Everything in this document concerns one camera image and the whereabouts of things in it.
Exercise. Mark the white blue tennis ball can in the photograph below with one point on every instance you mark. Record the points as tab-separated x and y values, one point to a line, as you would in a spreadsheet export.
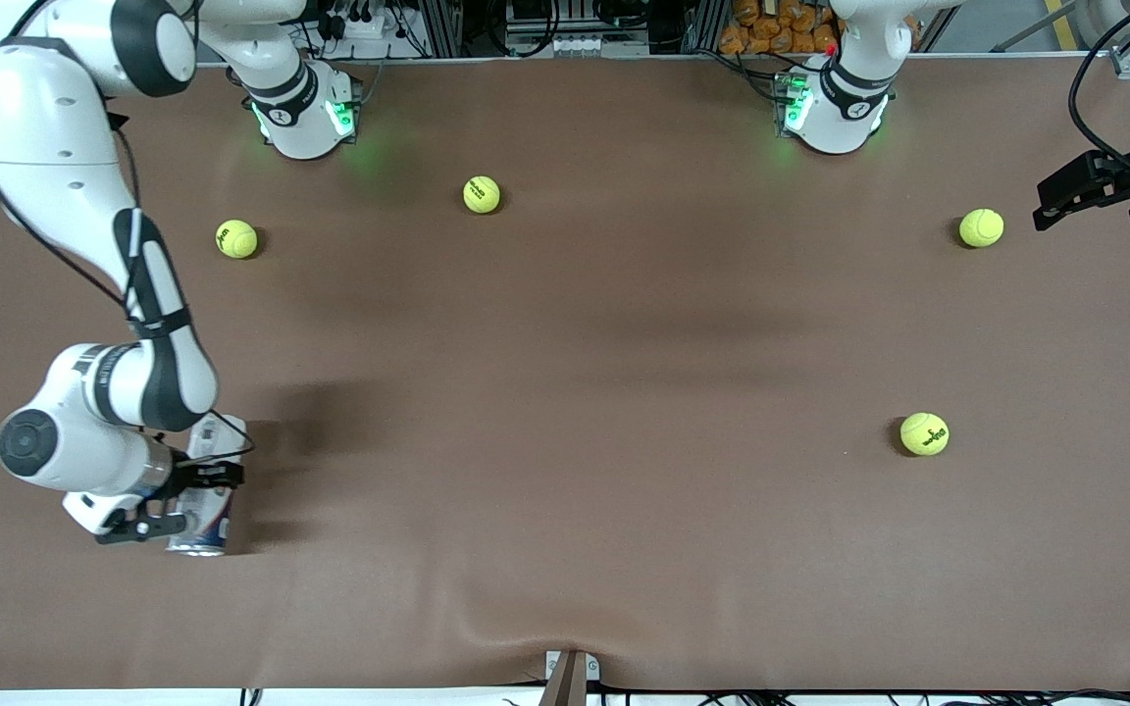
212	522

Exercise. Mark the orange snack bags pile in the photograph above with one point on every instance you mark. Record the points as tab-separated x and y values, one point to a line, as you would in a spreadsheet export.
781	25

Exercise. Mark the white power strip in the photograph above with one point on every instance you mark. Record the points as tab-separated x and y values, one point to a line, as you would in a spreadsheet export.
369	25

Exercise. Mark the metal mat clamp bracket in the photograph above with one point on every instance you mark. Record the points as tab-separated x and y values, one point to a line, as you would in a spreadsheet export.
555	667

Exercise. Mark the white terminal block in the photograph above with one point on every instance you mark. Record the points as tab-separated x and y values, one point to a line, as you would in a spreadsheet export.
575	45

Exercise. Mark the brown table mat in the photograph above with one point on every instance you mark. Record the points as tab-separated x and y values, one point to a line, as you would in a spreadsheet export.
565	392

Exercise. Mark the aluminium profile frame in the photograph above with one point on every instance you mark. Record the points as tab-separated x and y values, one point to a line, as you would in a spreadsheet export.
445	29

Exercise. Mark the yellow tennis ball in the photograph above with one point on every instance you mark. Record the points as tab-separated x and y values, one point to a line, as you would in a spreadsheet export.
482	194
924	433
236	238
981	227

